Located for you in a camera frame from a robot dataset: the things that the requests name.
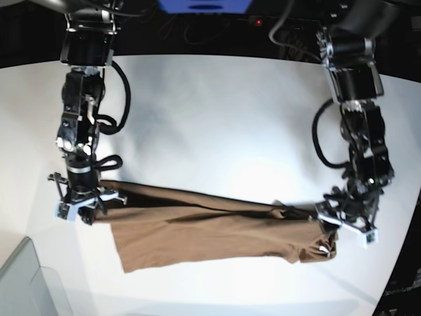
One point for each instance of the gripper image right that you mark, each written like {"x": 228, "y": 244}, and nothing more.
{"x": 348, "y": 209}

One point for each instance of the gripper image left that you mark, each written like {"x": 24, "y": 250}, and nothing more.
{"x": 81, "y": 188}

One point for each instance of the brown t-shirt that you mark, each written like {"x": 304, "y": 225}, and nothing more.
{"x": 159, "y": 227}

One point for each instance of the translucent plastic bin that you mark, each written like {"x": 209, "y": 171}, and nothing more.
{"x": 28, "y": 288}

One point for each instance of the blue box at top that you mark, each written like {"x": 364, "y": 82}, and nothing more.
{"x": 204, "y": 6}

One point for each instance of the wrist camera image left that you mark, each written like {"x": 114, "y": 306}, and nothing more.
{"x": 67, "y": 212}

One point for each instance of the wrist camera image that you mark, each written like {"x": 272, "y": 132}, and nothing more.
{"x": 67, "y": 212}
{"x": 369, "y": 237}

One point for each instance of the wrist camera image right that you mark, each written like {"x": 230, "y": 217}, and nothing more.
{"x": 369, "y": 237}

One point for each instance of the black cable image right arm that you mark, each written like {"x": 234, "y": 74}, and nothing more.
{"x": 322, "y": 139}

